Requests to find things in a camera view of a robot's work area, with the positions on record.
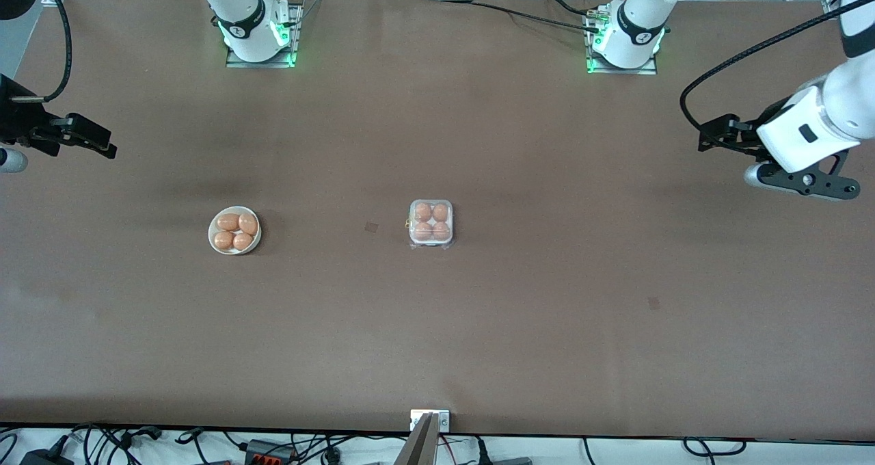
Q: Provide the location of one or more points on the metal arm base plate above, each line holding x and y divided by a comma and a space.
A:
615, 70
236, 63

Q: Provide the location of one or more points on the black power adapter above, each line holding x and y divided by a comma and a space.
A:
44, 458

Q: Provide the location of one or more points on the brown egg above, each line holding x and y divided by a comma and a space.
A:
243, 241
423, 212
248, 224
423, 231
441, 212
228, 221
223, 240
441, 231

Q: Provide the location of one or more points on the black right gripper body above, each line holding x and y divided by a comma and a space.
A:
15, 120

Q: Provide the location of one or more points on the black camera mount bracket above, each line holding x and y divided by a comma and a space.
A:
830, 188

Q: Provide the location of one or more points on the clear plastic egg box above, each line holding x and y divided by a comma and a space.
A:
431, 245

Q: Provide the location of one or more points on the white round plate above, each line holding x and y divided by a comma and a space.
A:
211, 230

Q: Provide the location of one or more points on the grey camera stand post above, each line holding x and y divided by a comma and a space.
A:
418, 448

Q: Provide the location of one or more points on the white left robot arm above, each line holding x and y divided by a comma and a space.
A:
636, 14

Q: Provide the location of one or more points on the metal table edge bracket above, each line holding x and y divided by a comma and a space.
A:
444, 420

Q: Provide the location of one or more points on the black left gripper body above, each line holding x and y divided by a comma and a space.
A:
746, 137

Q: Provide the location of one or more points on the black orange connector block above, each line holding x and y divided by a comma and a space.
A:
270, 453

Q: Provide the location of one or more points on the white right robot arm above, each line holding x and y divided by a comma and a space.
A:
239, 7

